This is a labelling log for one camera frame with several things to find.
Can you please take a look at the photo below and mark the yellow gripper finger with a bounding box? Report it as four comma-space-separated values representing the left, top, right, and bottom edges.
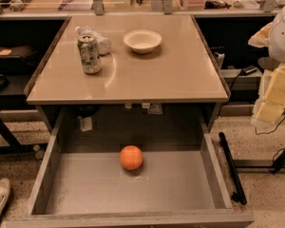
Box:
251, 64, 285, 125
248, 23, 272, 48

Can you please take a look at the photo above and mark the orange fruit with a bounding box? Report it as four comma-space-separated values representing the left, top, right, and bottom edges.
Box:
120, 145, 143, 170

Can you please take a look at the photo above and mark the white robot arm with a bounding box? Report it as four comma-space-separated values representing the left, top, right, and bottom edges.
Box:
248, 6, 285, 124

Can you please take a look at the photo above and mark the beige counter cabinet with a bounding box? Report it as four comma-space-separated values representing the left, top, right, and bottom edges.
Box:
24, 14, 232, 135

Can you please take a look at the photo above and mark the open grey drawer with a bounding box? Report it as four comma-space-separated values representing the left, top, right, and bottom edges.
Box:
6, 104, 253, 228

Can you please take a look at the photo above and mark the black floor bar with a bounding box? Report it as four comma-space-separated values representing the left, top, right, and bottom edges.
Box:
218, 132, 247, 205

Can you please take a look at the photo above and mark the green white soda can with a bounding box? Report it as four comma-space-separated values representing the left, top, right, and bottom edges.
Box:
77, 34, 102, 74

